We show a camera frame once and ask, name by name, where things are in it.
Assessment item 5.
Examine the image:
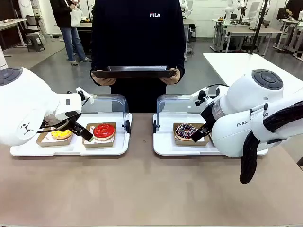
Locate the black serving tray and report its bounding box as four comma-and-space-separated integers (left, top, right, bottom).
91, 65, 177, 79

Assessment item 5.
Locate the person's left hand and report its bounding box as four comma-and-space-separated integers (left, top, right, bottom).
160, 70, 181, 85

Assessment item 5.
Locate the person's right forearm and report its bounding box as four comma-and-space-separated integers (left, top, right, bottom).
90, 51, 107, 76

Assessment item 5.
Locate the red glazed donut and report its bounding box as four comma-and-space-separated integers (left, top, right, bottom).
93, 122, 116, 140

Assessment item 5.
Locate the black office chair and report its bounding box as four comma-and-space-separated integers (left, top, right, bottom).
23, 14, 42, 35

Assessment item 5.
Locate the black tripod stand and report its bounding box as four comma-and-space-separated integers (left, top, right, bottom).
247, 0, 272, 55

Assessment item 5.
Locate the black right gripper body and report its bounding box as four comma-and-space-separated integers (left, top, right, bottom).
200, 101, 217, 128

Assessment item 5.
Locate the white plastic bag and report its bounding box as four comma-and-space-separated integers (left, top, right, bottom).
70, 7, 83, 27

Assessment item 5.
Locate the person's left forearm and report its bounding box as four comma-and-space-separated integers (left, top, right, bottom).
171, 51, 186, 74

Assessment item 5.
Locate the chocolate donut with white drizzle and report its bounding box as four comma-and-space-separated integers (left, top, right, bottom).
174, 122, 197, 140

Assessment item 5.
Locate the grey step stool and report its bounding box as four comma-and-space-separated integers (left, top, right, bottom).
25, 34, 46, 52

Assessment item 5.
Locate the person in black sweatshirt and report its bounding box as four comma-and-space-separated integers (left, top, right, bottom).
90, 0, 186, 113

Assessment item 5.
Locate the white display case base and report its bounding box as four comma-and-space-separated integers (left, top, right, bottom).
153, 111, 269, 157
9, 111, 133, 157

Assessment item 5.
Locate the person's right hand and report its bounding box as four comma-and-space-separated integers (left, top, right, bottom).
90, 72, 117, 86

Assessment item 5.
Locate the large white table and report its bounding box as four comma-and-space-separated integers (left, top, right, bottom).
203, 52, 303, 89

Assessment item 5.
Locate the bystander in blue jeans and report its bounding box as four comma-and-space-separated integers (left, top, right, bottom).
49, 0, 92, 66

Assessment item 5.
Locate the sprinkled chocolate donut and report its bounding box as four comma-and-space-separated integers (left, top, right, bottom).
173, 122, 210, 146

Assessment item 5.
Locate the red frosted donut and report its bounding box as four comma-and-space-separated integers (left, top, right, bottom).
81, 122, 117, 148

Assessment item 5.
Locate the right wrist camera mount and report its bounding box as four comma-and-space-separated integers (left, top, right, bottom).
190, 87, 210, 106

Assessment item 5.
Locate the yellow frosted donut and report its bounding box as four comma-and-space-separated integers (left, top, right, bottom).
35, 129, 74, 148

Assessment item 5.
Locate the white printed paper liner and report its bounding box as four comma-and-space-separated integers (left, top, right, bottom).
84, 125, 114, 144

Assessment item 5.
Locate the black braided cable sleeve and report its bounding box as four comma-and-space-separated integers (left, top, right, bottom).
239, 100, 303, 185

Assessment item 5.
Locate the yellow glazed donut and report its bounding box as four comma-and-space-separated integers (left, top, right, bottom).
51, 129, 73, 140

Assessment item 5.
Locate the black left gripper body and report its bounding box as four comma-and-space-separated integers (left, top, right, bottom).
56, 114, 83, 126

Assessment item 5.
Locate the clear display case lid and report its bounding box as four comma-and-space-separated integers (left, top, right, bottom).
81, 93, 130, 130
156, 94, 214, 130

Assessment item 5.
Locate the thin black cable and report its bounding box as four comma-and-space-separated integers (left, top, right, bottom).
207, 83, 230, 90

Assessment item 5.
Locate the white arm strap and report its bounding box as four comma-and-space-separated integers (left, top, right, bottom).
250, 103, 269, 134

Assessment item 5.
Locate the grey lab desk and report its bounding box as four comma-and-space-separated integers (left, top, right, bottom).
222, 26, 284, 54

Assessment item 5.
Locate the white frame work desk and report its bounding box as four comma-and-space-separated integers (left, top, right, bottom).
276, 18, 303, 57

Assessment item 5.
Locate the seated person in dark top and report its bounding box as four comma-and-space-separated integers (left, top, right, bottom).
283, 0, 303, 22

